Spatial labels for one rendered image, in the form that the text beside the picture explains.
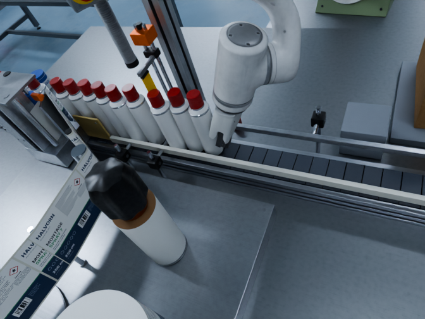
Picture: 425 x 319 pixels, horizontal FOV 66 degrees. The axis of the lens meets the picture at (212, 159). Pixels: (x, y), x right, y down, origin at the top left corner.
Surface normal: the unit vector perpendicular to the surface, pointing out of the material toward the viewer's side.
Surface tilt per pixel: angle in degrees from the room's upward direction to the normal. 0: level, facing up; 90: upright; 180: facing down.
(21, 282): 90
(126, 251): 0
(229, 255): 0
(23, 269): 90
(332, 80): 0
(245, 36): 20
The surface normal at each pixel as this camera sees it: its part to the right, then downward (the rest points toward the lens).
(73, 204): 0.92, 0.12
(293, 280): -0.24, -0.59
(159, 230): 0.72, 0.42
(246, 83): 0.29, 0.84
